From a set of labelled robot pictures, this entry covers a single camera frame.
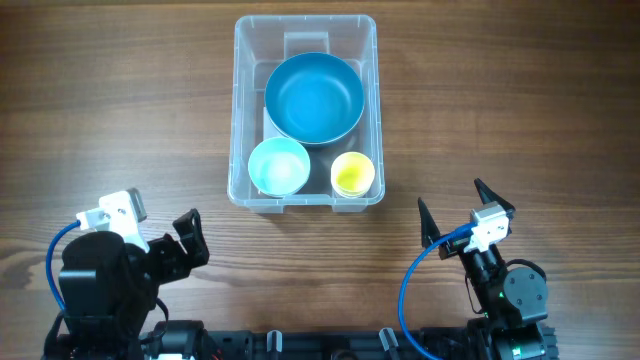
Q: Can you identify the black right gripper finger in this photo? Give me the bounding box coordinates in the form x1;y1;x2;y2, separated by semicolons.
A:
474;178;515;218
417;197;441;248

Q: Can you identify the yellow plastic cup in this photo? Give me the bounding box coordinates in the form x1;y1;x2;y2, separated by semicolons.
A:
330;152;376;191

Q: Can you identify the mint green plastic cup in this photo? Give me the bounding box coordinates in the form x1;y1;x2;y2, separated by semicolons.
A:
248;137;311;197

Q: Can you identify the blue bowl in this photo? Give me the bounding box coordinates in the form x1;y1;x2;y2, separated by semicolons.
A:
264;52;365;146

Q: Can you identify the cream plastic cup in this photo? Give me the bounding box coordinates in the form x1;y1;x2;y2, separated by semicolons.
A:
334;188;368;198

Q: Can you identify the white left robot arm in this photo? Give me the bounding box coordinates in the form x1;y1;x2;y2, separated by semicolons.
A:
43;209;222;359

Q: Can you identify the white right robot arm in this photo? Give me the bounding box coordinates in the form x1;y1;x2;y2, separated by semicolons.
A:
401;179;558;359

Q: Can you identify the white label in bin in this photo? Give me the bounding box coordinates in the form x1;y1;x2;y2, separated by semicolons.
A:
263;107;282;140

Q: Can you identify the clear plastic storage bin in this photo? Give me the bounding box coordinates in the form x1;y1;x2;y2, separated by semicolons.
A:
227;14;385;214

